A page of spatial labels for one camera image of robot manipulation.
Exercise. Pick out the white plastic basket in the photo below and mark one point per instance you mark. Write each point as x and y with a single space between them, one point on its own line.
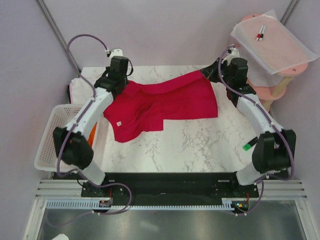
46 158

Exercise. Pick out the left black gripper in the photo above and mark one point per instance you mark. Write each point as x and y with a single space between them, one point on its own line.
108 68

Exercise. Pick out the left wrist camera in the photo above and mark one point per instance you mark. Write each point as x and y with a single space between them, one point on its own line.
114 53

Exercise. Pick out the white foam sheet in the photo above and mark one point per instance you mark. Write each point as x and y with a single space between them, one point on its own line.
279 50

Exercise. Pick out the paper sheets on shelf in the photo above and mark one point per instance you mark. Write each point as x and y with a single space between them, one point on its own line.
259 76

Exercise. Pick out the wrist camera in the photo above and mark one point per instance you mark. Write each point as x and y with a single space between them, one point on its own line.
231 54
114 53

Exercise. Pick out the green highlighter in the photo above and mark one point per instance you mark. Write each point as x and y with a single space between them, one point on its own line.
250 144

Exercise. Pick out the white cable duct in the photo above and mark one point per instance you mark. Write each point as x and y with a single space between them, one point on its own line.
99 205

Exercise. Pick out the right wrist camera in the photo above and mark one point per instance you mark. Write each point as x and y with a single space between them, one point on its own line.
231 54

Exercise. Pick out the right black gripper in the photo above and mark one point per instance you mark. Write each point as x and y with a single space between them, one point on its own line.
210 72

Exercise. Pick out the folded white t shirt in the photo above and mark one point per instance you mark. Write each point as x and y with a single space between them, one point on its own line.
80 91

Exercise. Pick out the red capped marker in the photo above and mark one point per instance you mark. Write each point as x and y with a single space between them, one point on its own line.
259 33

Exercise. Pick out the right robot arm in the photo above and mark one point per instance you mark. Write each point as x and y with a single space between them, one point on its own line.
275 147

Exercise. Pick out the pink tiered shelf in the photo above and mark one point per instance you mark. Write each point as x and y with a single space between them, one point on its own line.
270 94

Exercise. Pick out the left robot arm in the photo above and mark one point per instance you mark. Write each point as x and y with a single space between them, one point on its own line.
73 151

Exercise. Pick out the orange t shirt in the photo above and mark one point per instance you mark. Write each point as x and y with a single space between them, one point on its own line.
92 137

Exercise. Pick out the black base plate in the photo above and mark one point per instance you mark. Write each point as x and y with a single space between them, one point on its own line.
156 188

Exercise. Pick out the magenta t shirt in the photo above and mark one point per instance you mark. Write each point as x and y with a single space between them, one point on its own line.
145 107

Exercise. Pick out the black capped marker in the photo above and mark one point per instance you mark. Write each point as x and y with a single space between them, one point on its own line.
262 33

